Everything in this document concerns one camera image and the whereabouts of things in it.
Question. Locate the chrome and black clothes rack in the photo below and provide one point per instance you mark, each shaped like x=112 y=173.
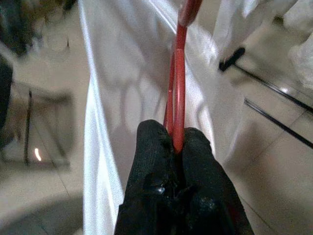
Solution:
x=232 y=58

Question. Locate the red plastic clothes hanger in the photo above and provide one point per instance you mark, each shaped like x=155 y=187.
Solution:
x=179 y=73

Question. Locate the plain white garment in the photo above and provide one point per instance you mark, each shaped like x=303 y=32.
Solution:
x=122 y=73

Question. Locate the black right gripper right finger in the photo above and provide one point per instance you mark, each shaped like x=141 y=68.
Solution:
x=205 y=183

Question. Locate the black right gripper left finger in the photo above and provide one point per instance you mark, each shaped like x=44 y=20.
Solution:
x=151 y=171

